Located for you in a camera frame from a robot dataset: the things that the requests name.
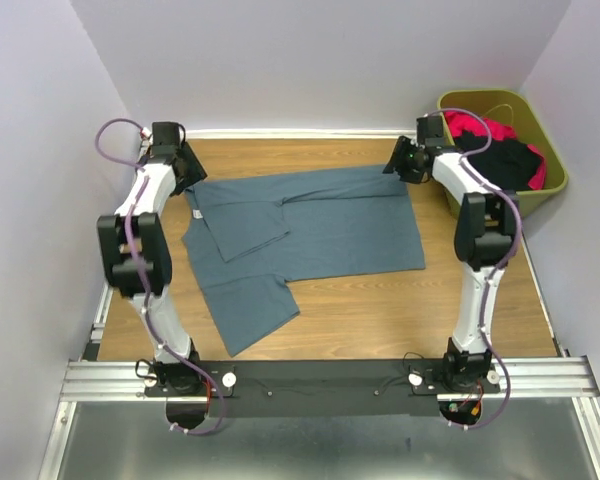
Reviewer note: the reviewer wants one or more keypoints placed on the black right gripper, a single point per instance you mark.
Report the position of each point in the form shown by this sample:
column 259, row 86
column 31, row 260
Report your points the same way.
column 396, row 163

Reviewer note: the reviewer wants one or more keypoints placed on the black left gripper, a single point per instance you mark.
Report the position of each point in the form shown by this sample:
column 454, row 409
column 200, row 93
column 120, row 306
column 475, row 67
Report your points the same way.
column 192, row 166

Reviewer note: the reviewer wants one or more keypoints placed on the blue-grey t shirt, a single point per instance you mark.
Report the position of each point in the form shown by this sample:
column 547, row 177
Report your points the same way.
column 259, row 234

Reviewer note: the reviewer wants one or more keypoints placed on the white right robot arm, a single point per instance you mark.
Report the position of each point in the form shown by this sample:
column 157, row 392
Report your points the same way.
column 488, row 232

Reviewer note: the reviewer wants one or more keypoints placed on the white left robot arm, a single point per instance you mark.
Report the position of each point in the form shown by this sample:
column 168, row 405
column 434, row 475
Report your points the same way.
column 135, row 253

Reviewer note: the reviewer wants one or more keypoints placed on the red t shirt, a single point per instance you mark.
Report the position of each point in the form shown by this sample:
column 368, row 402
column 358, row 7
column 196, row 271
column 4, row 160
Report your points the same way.
column 468, row 134

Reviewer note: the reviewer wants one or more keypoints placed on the black t shirt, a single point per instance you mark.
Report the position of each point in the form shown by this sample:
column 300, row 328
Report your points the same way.
column 508, row 164

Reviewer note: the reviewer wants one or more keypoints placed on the olive green plastic bin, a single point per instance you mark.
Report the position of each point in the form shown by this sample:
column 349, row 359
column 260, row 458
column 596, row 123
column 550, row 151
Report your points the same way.
column 512, row 111

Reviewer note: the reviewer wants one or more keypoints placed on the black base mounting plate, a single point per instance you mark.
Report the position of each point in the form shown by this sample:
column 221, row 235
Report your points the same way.
column 412, row 385

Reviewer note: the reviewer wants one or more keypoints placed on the aluminium frame rail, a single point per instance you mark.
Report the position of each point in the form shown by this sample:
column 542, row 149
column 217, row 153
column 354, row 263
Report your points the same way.
column 555, row 377

